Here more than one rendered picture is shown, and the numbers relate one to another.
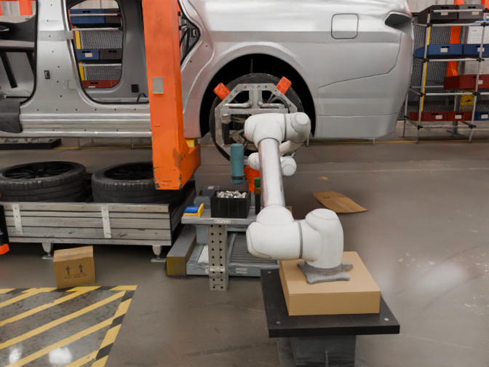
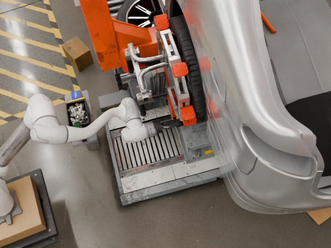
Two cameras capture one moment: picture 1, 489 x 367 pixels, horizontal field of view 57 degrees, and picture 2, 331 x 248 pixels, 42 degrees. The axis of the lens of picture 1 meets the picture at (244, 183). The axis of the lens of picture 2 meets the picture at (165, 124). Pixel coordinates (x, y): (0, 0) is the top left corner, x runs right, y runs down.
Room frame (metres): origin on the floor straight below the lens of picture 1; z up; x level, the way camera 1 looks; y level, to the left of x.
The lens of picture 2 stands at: (2.54, -1.63, 2.92)
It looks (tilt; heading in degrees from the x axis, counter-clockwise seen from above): 59 degrees down; 77
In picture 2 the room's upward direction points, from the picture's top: 8 degrees counter-clockwise
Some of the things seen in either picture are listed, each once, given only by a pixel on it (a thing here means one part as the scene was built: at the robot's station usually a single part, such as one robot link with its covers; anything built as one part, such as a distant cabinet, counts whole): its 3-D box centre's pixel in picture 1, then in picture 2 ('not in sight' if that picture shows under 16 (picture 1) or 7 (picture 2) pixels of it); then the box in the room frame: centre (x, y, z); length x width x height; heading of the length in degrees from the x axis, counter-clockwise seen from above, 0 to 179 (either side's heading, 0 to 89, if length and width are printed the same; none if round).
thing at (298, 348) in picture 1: (320, 324); (19, 220); (1.73, -0.33, 0.15); 0.50 x 0.50 x 0.30; 2
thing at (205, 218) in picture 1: (222, 216); (81, 117); (2.35, 0.13, 0.44); 0.43 x 0.17 x 0.03; 85
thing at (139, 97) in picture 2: not in sight; (145, 97); (2.77, -0.23, 0.93); 0.09 x 0.05 x 0.05; 175
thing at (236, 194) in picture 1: (230, 202); (79, 116); (2.34, 0.08, 0.51); 0.20 x 0.14 x 0.13; 83
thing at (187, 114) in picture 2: not in sight; (187, 115); (2.96, -0.40, 0.85); 0.09 x 0.08 x 0.07; 85
